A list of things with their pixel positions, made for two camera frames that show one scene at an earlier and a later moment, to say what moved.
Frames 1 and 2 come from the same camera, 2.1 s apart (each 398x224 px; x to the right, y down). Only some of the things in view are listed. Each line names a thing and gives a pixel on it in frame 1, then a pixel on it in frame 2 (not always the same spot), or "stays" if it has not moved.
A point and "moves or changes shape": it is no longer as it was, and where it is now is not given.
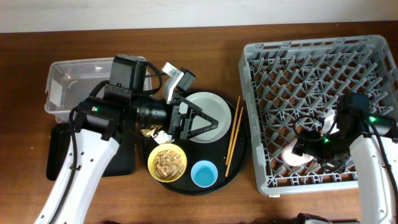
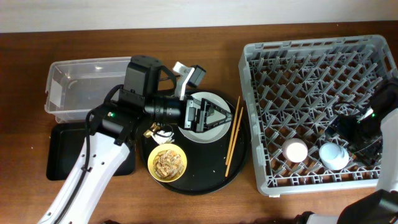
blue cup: x=204 y=173 moves or changes shape
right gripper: x=302 y=146 to x=358 y=143
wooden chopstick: x=233 y=130 stays
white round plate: x=216 y=107 stays
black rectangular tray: x=124 y=162 stays
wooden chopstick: x=234 y=144 stays
